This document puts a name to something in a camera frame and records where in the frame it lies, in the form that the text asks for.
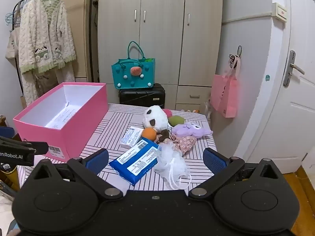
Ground wardrobe drawer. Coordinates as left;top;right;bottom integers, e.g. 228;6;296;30
175;103;208;112
176;86;212;105

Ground blue wet wipes pack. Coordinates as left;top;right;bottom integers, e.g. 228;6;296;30
109;137;160;186

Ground white brown panda plush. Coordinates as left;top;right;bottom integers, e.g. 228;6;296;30
142;105;170;144

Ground dark blue object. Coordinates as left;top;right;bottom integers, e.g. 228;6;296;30
0;127;14;138

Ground beige wardrobe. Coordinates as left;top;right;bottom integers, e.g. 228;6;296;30
85;0;223;112

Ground blue wire hangers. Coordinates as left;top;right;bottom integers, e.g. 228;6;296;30
5;1;21;27

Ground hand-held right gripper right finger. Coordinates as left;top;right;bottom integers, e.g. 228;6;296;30
189;147;288;199

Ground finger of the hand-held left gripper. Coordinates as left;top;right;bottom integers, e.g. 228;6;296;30
0;136;49;156

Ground pink paper shopping bag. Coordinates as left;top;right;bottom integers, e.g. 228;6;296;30
210;54;240;118

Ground white door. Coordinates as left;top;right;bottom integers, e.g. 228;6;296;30
242;0;315;175

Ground green plush toy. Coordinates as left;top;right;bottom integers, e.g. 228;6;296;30
168;115;185;126

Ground striped pink tablecloth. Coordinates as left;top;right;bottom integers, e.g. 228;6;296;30
17;103;218;192

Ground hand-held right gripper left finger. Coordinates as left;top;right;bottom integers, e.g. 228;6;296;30
26;149;123;201

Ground black cords on hook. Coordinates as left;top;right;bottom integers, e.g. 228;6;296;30
229;45;243;69

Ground white tissue pack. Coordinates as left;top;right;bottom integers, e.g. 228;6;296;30
120;126;143;149

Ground white wall switch box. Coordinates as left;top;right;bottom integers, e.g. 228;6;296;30
271;2;288;23

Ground pink cardboard box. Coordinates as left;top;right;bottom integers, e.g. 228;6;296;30
13;82;109;163

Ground white fleece robe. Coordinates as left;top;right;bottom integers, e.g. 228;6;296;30
18;0;76;106

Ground printed paper sheet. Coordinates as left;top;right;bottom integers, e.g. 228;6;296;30
45;107;79;129

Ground black suitcase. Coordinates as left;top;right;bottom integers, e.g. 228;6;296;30
119;83;165;109

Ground purple plush toy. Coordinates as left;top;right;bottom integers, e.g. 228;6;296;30
171;121;213;138

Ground orange plush ball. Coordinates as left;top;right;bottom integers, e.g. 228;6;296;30
143;127;157;142

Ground beige canvas bag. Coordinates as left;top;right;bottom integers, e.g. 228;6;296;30
5;27;21;65

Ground white mesh bath pouf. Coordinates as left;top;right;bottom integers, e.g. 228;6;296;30
154;143;192;191

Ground metal door handle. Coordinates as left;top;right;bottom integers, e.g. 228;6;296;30
283;50;306;88

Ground clear plastic bag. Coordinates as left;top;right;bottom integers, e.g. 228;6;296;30
204;98;212;120

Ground teal felt tote bag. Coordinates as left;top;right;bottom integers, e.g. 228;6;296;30
111;41;155;89

